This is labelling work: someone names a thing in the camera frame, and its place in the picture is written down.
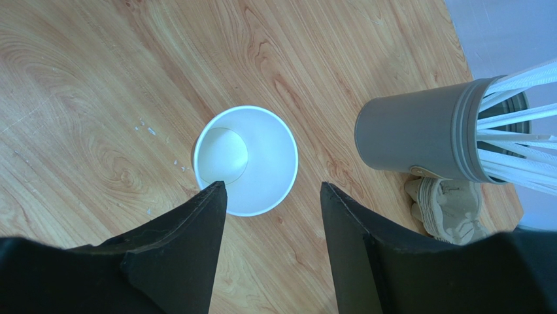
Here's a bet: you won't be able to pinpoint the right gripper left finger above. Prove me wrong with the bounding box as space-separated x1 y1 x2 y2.
1 181 228 313

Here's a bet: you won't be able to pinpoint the wrapped white straws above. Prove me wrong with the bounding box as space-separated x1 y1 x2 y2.
476 59 556 195

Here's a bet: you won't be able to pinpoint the grey straw holder cup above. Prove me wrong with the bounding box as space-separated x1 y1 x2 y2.
354 77 530 184

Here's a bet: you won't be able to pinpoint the single white paper cup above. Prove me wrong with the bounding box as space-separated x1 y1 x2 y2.
191 105 299 217

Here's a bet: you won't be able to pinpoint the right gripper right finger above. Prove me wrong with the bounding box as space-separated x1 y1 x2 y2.
320 182 556 313

